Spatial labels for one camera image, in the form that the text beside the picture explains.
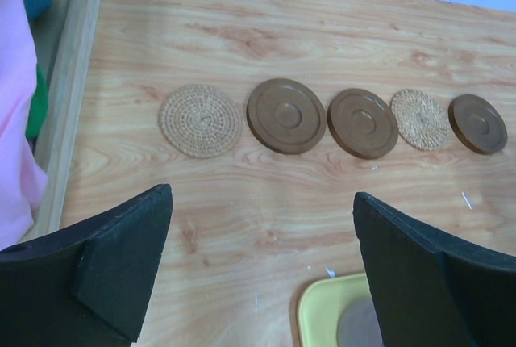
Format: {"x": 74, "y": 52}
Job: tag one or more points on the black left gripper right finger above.
{"x": 429, "y": 287}

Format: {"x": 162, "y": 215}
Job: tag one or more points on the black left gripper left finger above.
{"x": 88, "y": 284}

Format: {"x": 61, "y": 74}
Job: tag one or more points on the woven rattan coaster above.
{"x": 421, "y": 121}
{"x": 200, "y": 121}

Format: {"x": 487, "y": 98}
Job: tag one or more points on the brown ceramic coaster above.
{"x": 477, "y": 124}
{"x": 286, "y": 116}
{"x": 362, "y": 124}

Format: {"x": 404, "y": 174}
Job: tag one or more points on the purple glass mug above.
{"x": 358, "y": 325}

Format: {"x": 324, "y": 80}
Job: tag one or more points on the yellow plastic tray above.
{"x": 321, "y": 305}

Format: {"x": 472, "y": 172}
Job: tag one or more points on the pink t-shirt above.
{"x": 23, "y": 182}

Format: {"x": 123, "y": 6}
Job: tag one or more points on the green garment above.
{"x": 39, "y": 106}

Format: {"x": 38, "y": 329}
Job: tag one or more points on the wooden clothes rack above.
{"x": 64, "y": 37}

